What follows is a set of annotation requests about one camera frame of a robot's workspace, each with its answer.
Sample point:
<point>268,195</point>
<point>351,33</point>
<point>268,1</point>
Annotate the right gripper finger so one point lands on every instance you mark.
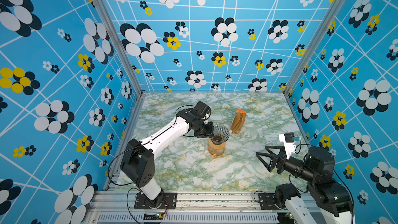
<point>269,160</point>
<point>275,151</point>

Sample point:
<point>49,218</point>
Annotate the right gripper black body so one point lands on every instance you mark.
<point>284,164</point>

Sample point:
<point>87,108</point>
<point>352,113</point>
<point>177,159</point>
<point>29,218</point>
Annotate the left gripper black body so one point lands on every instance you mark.
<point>207,131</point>

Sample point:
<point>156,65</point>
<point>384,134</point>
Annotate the grey ribbed glass dripper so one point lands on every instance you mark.
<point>220,134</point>

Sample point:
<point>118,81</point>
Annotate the orange glass coffee carafe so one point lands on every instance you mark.
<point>216,150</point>

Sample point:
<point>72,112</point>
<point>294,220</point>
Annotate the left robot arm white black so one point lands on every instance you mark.
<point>138,162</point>

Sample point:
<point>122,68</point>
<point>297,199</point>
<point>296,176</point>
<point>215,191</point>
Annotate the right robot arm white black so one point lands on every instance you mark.
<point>317,169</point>

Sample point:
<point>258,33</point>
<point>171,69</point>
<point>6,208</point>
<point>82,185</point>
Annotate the small green circuit board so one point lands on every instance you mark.
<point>153,216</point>

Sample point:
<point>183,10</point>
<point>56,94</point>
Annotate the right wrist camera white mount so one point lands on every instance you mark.
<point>289,140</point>

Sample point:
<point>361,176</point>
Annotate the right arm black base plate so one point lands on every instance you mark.
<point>267,201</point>

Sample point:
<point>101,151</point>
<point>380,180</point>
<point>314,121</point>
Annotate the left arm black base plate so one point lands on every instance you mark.
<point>166,200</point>

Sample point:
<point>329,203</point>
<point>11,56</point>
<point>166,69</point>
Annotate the aluminium front rail frame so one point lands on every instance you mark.
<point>195,207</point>

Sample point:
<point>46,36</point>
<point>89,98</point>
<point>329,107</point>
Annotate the right aluminium corner post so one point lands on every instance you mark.
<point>314,43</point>

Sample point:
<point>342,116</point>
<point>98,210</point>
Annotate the aluminium corner post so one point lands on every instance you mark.
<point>111,29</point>
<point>314,43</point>

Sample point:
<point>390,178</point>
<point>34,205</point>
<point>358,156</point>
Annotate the left aluminium corner post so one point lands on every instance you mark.
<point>111,29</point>

